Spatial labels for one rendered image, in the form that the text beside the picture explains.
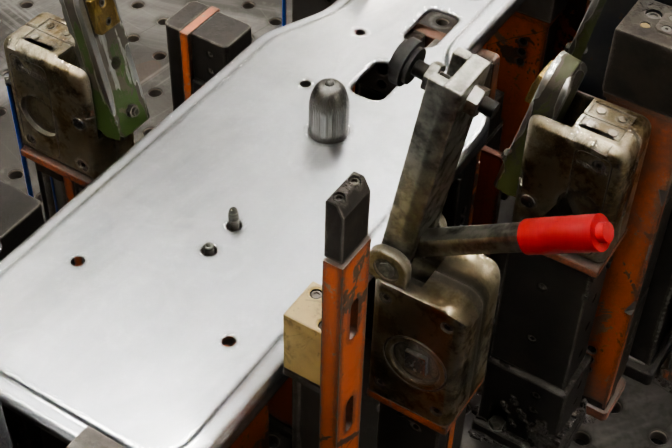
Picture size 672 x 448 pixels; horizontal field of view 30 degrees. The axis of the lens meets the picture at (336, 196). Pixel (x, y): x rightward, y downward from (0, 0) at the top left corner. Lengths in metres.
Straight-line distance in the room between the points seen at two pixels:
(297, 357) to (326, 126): 0.24
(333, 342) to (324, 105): 0.28
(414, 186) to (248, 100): 0.29
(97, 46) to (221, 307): 0.23
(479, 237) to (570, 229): 0.07
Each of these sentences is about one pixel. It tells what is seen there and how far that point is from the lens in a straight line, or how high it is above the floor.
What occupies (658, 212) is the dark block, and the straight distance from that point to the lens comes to 1.00.
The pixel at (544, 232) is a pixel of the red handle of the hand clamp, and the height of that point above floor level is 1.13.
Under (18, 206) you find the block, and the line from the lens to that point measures 0.97.
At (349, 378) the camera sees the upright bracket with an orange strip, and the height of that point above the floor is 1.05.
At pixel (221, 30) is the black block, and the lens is 1.10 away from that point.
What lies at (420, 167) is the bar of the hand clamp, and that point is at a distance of 0.73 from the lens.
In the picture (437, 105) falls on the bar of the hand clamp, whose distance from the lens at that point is 0.70.
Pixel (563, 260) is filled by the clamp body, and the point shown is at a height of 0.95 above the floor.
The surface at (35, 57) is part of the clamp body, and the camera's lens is 1.01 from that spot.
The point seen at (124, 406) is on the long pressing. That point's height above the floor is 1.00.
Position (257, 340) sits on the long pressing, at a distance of 0.84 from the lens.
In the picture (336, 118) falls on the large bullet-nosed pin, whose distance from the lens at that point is 0.96.
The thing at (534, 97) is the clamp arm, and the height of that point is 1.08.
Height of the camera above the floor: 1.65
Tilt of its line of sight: 44 degrees down
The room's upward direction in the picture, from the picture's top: 2 degrees clockwise
